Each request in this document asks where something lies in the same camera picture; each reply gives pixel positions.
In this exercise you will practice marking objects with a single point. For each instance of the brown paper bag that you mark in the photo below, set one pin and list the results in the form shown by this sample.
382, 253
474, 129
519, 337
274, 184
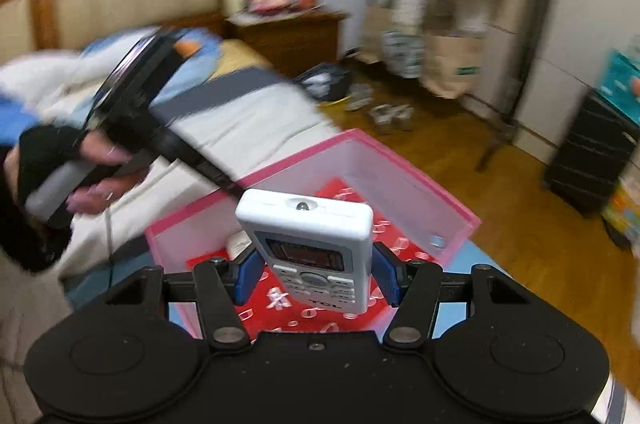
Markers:
452, 64

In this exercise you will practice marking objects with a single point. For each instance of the striped bed sheet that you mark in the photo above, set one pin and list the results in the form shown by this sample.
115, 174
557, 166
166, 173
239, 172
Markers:
241, 135

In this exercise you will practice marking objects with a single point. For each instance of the teal tote bag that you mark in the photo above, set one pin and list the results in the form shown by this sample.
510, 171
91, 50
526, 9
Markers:
620, 85

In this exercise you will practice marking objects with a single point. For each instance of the left hand in black glove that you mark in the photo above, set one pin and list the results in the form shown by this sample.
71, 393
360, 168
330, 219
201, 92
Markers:
54, 170

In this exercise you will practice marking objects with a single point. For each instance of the black suitcase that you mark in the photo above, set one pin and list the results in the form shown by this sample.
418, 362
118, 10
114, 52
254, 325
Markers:
596, 149

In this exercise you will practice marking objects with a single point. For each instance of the wooden nightstand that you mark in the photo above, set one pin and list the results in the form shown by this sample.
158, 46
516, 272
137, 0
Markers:
291, 43

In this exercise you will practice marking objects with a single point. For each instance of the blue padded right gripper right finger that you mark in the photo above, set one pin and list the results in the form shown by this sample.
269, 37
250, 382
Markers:
388, 273

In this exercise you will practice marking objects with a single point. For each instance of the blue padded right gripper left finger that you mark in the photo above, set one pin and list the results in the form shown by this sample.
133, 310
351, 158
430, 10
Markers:
245, 272

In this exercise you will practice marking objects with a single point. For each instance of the white TCL remote control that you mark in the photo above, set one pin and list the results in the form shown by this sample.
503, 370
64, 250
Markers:
319, 249

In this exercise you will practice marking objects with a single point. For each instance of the black coat rack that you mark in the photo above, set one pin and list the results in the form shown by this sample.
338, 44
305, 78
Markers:
518, 71

